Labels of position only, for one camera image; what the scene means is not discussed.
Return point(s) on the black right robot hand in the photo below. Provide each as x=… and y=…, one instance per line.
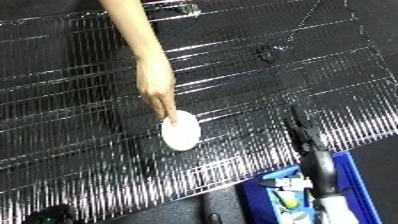
x=311, y=143

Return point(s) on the person's hand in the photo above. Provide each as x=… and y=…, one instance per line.
x=155, y=83

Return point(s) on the pale right robot arm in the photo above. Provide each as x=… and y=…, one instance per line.
x=346, y=211

